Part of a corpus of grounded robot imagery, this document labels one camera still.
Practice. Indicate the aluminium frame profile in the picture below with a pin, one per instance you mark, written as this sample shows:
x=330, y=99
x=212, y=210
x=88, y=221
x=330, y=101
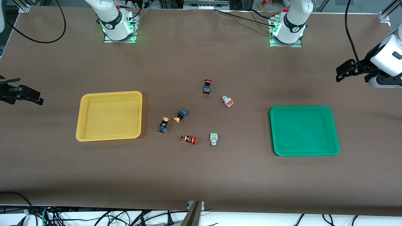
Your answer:
x=25, y=8
x=388, y=14

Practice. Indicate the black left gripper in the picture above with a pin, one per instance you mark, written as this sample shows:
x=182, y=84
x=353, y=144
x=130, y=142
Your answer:
x=364, y=67

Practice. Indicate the green plastic tray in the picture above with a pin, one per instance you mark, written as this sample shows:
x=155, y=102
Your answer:
x=304, y=131

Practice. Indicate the white table edge bracket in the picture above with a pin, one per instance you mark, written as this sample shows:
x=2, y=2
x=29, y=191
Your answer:
x=189, y=205

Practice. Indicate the red button with orange body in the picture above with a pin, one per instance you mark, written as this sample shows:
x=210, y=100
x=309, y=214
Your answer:
x=188, y=139

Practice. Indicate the brown table support post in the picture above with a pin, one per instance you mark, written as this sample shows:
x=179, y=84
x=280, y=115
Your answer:
x=193, y=217

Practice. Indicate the white button with green body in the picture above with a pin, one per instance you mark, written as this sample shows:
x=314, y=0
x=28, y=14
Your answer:
x=214, y=138

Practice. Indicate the yellow button with black body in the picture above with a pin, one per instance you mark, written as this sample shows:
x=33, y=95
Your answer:
x=182, y=114

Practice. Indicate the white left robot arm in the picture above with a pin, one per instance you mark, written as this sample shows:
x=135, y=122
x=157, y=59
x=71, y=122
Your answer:
x=295, y=22

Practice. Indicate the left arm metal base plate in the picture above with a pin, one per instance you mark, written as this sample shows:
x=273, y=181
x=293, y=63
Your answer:
x=285, y=45

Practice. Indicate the yellow button with blue body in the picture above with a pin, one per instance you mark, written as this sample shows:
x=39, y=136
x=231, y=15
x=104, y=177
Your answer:
x=163, y=125

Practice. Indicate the white connector strip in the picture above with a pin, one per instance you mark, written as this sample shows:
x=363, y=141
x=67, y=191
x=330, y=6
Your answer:
x=206, y=8

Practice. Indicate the yellow plastic tray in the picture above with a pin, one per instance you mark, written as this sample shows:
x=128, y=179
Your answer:
x=110, y=116

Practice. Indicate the red mushroom button black body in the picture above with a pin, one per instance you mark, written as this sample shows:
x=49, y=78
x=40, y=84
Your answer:
x=207, y=88

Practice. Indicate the white button with orange body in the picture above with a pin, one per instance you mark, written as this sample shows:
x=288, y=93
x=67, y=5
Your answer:
x=228, y=101

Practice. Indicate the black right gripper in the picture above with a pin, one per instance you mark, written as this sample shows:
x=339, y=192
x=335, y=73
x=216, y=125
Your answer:
x=7, y=93

